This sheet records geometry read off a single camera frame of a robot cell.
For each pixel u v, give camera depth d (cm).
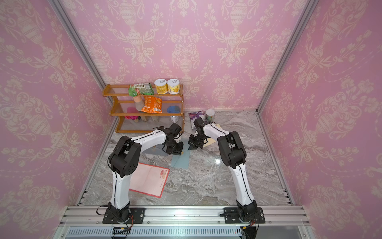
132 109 106
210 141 85
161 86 87
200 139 87
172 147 84
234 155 59
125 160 54
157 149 97
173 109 106
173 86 87
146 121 113
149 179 86
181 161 93
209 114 111
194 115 114
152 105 100
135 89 87
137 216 74
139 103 97
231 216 73
